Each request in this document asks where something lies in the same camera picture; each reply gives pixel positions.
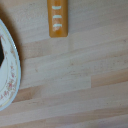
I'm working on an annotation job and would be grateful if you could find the orange toy bread loaf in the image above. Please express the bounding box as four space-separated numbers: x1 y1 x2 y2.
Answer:
46 0 69 39

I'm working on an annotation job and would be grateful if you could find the white plate with red pattern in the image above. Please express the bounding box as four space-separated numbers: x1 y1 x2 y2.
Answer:
0 19 22 112

